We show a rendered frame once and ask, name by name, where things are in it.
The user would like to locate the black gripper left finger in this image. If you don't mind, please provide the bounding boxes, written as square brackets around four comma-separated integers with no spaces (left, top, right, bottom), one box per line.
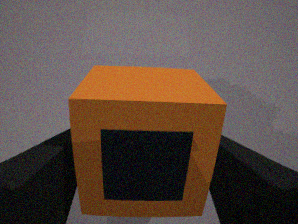
[0,128,77,224]

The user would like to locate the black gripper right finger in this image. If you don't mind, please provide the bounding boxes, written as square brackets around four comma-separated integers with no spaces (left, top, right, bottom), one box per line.
[209,136,298,224]

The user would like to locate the orange block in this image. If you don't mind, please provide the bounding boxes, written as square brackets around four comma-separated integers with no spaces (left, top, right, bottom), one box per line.
[68,65,226,217]

